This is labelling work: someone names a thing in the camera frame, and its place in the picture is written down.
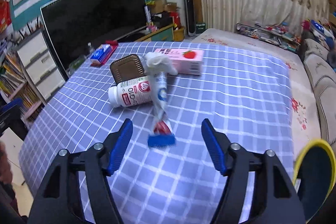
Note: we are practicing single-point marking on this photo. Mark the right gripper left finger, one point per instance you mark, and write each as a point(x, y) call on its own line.
point(58, 198)

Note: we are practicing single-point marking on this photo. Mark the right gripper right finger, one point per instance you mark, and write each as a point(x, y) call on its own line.
point(274, 197)

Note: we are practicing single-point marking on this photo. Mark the toothpaste tube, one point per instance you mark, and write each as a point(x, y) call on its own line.
point(158, 66)

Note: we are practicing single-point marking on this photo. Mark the yellow rimmed trash bin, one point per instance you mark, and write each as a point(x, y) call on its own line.
point(314, 180)

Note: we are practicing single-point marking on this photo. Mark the blue checkered tablecloth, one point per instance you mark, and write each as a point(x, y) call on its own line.
point(177, 184)

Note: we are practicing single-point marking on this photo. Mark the white supplement bottle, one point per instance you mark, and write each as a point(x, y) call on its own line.
point(130, 93)

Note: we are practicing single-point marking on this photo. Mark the brown plastic container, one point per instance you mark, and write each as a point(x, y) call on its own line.
point(127, 68)

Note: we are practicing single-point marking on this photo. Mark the white drawer unit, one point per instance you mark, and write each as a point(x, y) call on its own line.
point(39, 67)

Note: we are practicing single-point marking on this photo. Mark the blue tissue pack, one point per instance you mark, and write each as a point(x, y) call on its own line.
point(100, 54)

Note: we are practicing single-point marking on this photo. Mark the clear water bottle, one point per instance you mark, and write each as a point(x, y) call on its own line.
point(90, 48)

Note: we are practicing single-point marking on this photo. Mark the pink strawberry milk carton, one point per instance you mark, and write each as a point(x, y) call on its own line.
point(186, 61)

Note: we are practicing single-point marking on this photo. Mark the red tray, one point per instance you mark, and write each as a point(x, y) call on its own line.
point(114, 45)

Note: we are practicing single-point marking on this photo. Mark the beige sofa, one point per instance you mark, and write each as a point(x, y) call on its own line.
point(322, 79)

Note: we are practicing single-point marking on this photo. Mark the large black television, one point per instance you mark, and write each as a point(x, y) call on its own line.
point(71, 26)

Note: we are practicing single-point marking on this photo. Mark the tv cabinet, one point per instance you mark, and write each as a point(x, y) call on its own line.
point(161, 35)

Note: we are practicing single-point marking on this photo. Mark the black tower fan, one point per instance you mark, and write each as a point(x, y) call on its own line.
point(190, 17)

